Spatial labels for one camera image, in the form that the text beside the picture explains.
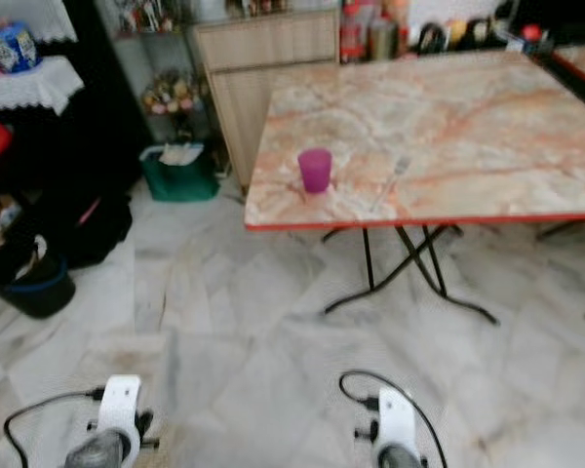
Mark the black bucket with bag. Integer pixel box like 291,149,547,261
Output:
0,239,77,319

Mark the light wooden cabinet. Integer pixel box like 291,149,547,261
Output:
193,12,340,191

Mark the white lace shelf cloth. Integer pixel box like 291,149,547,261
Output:
0,56,84,115
0,0,77,45

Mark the wire rack with jars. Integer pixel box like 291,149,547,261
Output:
112,0,215,181

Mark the blue printed box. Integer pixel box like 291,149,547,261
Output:
0,21,38,74

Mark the red canister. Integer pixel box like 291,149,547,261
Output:
341,0,373,61

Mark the marble top folding table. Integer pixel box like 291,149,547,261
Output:
244,49,585,328

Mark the green plastic basket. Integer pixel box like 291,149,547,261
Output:
139,143,220,203

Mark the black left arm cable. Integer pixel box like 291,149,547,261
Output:
3,388,106,468

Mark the red capped bottle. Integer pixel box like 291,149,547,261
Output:
519,24,547,52

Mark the purple plastic cup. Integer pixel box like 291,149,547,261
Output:
297,148,333,194

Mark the black bag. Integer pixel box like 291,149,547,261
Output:
39,190,135,269

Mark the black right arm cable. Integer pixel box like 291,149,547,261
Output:
338,370,449,468

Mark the metal cup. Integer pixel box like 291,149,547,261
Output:
369,18,399,61

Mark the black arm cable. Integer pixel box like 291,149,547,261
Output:
338,370,449,468
3,388,106,468

